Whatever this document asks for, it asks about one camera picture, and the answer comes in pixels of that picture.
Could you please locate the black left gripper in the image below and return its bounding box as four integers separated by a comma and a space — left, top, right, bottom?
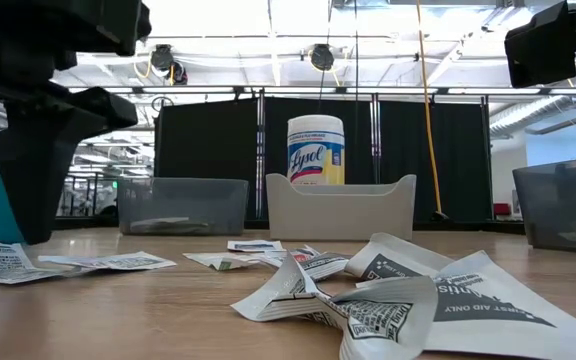
0, 49, 139, 246

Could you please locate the white first aid packet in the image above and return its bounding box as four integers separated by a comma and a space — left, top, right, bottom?
0, 239, 65, 285
267, 245, 353, 282
231, 252, 349, 324
226, 239, 286, 253
343, 232, 455, 282

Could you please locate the smoky translucent plastic bin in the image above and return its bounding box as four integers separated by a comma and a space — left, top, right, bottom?
116, 177, 250, 237
511, 154, 576, 254

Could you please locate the black curtain partition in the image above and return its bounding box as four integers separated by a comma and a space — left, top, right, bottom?
153, 95, 494, 231

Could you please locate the Lysol wipes canister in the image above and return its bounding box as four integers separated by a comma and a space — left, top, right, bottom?
286, 114, 346, 187

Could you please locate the antiseptic packet dark label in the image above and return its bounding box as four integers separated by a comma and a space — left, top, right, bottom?
420, 249, 576, 360

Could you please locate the light grey plastic bin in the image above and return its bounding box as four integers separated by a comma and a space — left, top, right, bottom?
266, 173, 418, 242

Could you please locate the crumpled drug facts packet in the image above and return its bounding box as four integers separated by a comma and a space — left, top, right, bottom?
340, 277, 439, 360

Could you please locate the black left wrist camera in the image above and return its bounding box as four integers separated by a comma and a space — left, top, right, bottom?
87, 0, 153, 57

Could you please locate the black ceiling cable reel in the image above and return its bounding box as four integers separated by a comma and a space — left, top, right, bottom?
309, 43, 336, 72
149, 43, 189, 86

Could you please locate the yellow hanging cable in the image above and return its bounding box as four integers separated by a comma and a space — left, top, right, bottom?
415, 0, 449, 221

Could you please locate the thin black hanging cable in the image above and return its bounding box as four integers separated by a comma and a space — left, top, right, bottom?
353, 0, 360, 99

